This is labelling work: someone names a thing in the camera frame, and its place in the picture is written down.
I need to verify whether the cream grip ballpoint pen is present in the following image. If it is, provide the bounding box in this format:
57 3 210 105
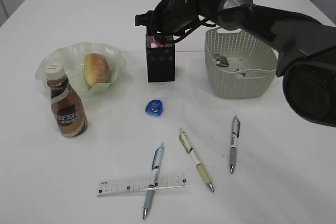
179 129 215 193

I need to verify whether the grey grip ballpoint pen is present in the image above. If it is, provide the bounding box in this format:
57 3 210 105
229 115 240 174

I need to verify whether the black cable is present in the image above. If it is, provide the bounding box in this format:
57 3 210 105
152 15 218 45

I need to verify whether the pale green wavy glass plate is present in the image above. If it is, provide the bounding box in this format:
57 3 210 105
35 42 127 98

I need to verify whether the sugared bread roll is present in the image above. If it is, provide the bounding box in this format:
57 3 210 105
84 53 110 88

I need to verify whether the brown Nescafe coffee bottle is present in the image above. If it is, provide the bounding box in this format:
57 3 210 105
45 63 88 137

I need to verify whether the blue pencil sharpener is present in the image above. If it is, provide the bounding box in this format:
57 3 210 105
145 99 164 117

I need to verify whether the clear plastic ruler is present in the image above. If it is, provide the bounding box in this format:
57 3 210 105
97 172 188 198

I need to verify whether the pale green plastic basket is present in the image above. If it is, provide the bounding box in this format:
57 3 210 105
204 28 278 99

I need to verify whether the dark paper ball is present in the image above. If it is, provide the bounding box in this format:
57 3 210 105
214 54 229 67

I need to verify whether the black mesh pen holder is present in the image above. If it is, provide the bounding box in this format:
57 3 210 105
145 34 175 82

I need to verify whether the white paper ball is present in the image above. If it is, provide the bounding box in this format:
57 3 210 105
234 68 247 78

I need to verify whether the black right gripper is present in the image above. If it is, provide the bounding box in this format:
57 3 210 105
134 0 199 36

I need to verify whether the pink pencil sharpener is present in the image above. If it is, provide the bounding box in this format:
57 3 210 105
149 38 166 48

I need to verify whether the blue grip ballpoint pen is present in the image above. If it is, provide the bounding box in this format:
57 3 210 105
143 143 164 220

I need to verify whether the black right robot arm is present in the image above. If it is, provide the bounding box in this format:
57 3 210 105
135 0 335 127

